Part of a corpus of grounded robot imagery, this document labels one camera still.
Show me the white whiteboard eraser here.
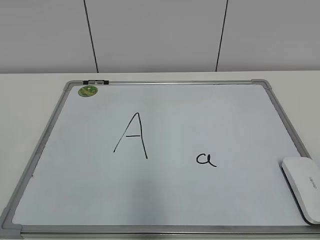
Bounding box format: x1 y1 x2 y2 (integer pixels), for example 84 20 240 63
281 157 320 225

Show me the white framed whiteboard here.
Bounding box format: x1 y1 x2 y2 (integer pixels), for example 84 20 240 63
0 79 320 239

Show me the green round magnet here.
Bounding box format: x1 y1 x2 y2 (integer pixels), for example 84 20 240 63
78 85 98 98

